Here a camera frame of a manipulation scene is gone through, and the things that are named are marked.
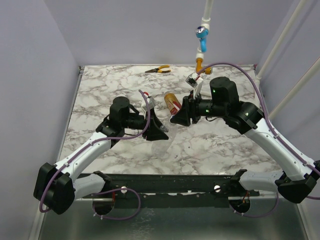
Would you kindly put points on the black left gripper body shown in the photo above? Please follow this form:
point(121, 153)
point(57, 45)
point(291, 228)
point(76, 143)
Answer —
point(144, 136)

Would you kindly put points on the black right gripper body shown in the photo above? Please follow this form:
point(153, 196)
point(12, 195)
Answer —
point(193, 110)

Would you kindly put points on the gold label drink bottle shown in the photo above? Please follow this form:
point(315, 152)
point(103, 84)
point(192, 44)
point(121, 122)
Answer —
point(172, 103)

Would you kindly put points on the clear plastic bottle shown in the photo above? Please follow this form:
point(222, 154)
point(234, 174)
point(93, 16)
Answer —
point(160, 147)

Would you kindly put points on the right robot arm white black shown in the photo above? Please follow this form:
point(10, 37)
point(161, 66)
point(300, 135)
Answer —
point(299, 174)

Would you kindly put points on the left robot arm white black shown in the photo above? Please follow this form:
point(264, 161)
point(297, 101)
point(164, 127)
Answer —
point(58, 185)

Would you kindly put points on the orange brass faucet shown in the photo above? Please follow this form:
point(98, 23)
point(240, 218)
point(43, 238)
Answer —
point(199, 67)

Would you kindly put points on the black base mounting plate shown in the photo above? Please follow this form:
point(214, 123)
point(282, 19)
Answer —
point(163, 191)

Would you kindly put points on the blue plastic faucet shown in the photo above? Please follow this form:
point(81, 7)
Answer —
point(201, 33)

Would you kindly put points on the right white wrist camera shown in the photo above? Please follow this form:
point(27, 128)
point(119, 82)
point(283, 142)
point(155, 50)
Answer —
point(196, 82)

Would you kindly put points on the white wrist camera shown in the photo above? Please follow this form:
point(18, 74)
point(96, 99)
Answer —
point(151, 103)
point(196, 82)

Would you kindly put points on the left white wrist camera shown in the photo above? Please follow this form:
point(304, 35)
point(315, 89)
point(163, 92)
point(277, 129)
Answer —
point(151, 103)

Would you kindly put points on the yellow handled pliers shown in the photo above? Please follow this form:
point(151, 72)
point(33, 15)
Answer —
point(163, 69)

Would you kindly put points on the white PVC pipe frame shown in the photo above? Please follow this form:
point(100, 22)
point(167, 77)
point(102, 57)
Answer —
point(306, 77)

